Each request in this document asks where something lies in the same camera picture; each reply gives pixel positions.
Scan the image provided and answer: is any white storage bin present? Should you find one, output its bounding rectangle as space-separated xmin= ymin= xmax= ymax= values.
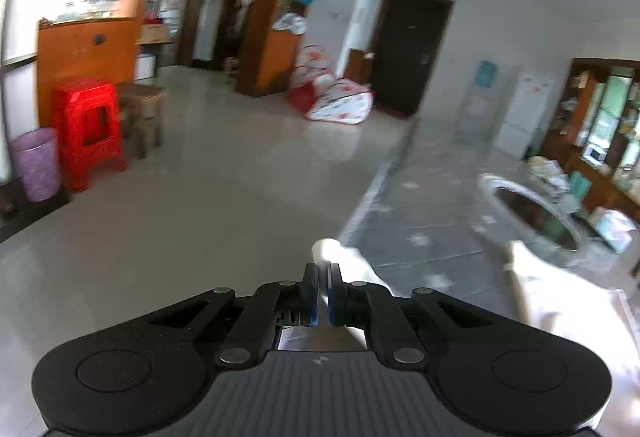
xmin=134 ymin=53 xmax=160 ymax=82

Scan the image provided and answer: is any white plastic bag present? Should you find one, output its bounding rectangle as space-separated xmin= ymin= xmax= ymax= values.
xmin=272 ymin=12 xmax=307 ymax=35

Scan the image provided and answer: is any tissue pack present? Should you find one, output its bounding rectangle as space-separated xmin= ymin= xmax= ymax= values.
xmin=590 ymin=207 xmax=638 ymax=252

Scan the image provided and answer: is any grey star table cover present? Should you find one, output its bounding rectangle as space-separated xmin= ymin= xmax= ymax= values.
xmin=335 ymin=117 xmax=640 ymax=298

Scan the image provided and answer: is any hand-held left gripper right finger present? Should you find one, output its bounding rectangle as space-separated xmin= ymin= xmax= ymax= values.
xmin=326 ymin=262 xmax=501 ymax=365

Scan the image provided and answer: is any round inset cooktop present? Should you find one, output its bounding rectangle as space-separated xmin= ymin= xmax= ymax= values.
xmin=477 ymin=172 xmax=593 ymax=268

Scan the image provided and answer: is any white water dispenser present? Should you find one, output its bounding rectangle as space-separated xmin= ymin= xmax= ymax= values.
xmin=455 ymin=84 xmax=496 ymax=143

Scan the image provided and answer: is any red plastic stool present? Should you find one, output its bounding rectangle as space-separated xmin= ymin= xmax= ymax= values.
xmin=52 ymin=78 xmax=128 ymax=193

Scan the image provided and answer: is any white refrigerator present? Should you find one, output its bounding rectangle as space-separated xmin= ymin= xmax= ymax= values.
xmin=495 ymin=67 xmax=556 ymax=160

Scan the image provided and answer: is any patterned cloth pile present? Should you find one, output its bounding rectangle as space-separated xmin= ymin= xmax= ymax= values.
xmin=527 ymin=156 xmax=571 ymax=193

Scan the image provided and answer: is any wooden shelf cabinet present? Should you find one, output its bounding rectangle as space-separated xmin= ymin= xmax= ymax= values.
xmin=537 ymin=58 xmax=640 ymax=213

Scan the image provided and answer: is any wooden glass display cabinet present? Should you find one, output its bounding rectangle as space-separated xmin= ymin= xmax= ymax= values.
xmin=12 ymin=0 xmax=168 ymax=128

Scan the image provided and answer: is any purple waste bin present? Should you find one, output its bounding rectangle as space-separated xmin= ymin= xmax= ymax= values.
xmin=7 ymin=127 xmax=63 ymax=203

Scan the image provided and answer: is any small dark wooden cabinet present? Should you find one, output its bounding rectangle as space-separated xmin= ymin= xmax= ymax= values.
xmin=345 ymin=48 xmax=378 ymax=90

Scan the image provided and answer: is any cardboard box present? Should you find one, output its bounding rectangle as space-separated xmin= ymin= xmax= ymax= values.
xmin=139 ymin=24 xmax=173 ymax=45

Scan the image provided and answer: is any small wooden stool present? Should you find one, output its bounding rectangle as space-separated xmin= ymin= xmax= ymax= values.
xmin=116 ymin=83 xmax=167 ymax=160

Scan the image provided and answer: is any white garment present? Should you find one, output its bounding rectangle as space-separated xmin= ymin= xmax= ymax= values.
xmin=277 ymin=237 xmax=640 ymax=437

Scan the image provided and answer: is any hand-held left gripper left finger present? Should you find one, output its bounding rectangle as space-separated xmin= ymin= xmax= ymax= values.
xmin=145 ymin=262 xmax=321 ymax=368

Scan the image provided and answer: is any printed pop-up play tent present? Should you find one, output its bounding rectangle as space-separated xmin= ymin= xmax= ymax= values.
xmin=289 ymin=44 xmax=337 ymax=110

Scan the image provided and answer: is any wooden open shelf divider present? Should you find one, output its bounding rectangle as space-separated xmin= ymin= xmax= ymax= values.
xmin=235 ymin=0 xmax=331 ymax=98

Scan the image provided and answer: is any dark wooden door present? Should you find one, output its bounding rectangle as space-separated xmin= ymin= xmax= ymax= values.
xmin=370 ymin=0 xmax=455 ymax=118

